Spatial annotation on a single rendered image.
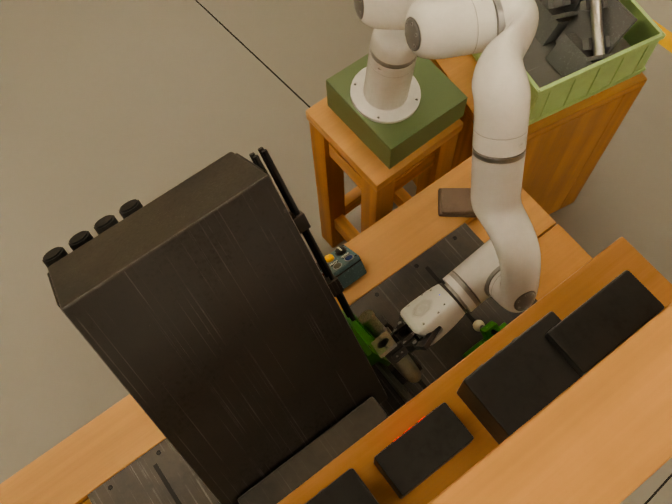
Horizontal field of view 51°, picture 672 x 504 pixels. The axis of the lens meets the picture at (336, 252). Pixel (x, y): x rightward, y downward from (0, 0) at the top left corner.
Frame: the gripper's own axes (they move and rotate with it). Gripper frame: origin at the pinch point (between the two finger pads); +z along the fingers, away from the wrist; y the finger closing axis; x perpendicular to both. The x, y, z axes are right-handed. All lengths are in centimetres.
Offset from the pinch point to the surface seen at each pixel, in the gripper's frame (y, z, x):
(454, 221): -43, -30, 12
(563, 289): 30.8, -26.8, -9.8
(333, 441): 12.5, 18.2, -1.5
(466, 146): -87, -54, 19
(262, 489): 14.6, 32.4, -5.0
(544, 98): -60, -73, 10
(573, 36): -70, -93, 6
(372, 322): -14.1, 0.6, 1.2
